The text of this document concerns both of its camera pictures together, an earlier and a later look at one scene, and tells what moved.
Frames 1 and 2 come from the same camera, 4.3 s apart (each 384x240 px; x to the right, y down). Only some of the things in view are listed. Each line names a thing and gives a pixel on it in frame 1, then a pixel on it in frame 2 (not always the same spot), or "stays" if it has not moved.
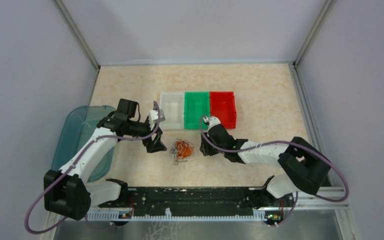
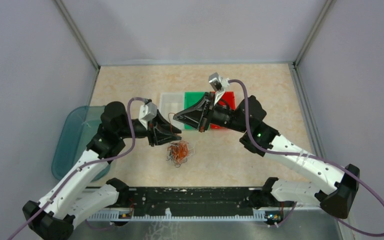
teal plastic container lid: x=78 y=122 stays
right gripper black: x=205 y=148 -> x=200 y=115
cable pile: x=182 y=150 stays
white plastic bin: x=172 y=104 stays
